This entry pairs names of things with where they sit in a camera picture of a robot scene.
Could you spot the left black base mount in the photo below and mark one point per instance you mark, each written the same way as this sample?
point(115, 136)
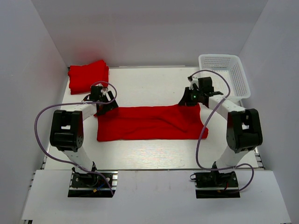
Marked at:
point(92, 186)

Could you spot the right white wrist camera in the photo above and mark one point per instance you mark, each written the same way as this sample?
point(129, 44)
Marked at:
point(194, 83)

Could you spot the white plastic basket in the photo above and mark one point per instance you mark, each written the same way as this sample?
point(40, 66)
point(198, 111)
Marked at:
point(229, 71)

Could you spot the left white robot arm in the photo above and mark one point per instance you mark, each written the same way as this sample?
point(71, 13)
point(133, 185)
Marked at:
point(67, 131)

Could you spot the folded red t shirt stack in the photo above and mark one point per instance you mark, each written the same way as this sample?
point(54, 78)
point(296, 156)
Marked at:
point(82, 77)

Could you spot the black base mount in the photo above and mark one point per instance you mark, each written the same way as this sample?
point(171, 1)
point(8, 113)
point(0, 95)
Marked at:
point(92, 186)
point(215, 185)

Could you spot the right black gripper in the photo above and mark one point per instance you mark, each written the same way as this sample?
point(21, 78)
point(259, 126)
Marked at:
point(186, 101)

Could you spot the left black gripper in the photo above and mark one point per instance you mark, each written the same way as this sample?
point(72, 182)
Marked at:
point(109, 107)

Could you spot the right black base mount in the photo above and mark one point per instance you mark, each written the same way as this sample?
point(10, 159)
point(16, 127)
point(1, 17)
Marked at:
point(215, 185)

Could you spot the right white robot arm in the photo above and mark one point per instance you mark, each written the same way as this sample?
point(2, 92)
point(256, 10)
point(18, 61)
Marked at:
point(243, 133)

